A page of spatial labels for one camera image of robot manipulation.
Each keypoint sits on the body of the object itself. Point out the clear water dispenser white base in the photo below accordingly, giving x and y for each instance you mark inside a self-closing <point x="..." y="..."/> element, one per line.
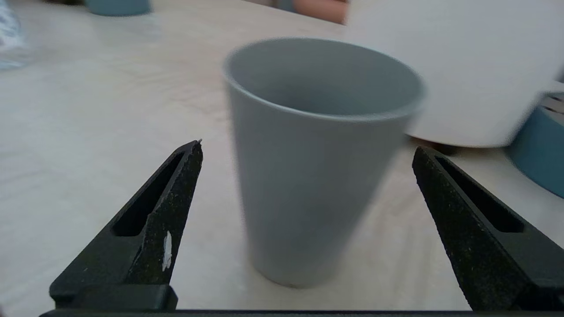
<point x="462" y="66"/>

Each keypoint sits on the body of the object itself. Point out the grey plastic cup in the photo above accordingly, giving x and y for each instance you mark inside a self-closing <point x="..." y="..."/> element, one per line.
<point x="308" y="198"/>

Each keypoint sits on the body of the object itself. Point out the small clear plastic bottle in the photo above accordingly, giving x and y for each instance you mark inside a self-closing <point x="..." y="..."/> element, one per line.
<point x="9" y="35"/>

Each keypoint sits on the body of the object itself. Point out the round blue perforated drip tray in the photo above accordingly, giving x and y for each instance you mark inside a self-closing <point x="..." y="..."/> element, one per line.
<point x="542" y="154"/>
<point x="116" y="6"/>

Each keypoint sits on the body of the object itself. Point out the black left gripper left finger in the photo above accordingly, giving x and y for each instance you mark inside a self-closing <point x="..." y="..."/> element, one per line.
<point x="145" y="246"/>

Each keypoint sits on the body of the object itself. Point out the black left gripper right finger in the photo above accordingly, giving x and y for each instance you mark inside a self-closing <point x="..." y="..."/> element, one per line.
<point x="484" y="246"/>

